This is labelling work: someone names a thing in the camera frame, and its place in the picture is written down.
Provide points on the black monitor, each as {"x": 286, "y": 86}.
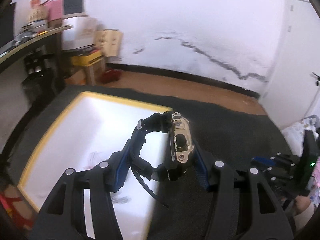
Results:
{"x": 7, "y": 25}

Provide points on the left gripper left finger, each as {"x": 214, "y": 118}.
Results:
{"x": 62, "y": 216}

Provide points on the yellow white storage box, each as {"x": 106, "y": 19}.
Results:
{"x": 92, "y": 122}

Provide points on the tan paper bag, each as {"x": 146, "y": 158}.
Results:
{"x": 108, "y": 41}

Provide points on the dark curved desk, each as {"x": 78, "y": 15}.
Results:
{"x": 52, "y": 39}

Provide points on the black table mat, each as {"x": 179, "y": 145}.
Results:
{"x": 234, "y": 137}

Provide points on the pink paper bag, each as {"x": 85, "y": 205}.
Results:
{"x": 54, "y": 10}

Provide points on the pink string jewelry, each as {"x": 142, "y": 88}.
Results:
{"x": 93, "y": 159}

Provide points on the red box on floor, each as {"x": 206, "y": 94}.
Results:
{"x": 110, "y": 75}

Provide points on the yellow stool box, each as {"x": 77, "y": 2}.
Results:
{"x": 93, "y": 63}

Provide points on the right hand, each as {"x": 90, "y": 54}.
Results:
{"x": 303, "y": 206}

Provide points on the white door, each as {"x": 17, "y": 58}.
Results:
{"x": 293, "y": 89}

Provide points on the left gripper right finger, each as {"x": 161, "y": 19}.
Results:
{"x": 243, "y": 205}

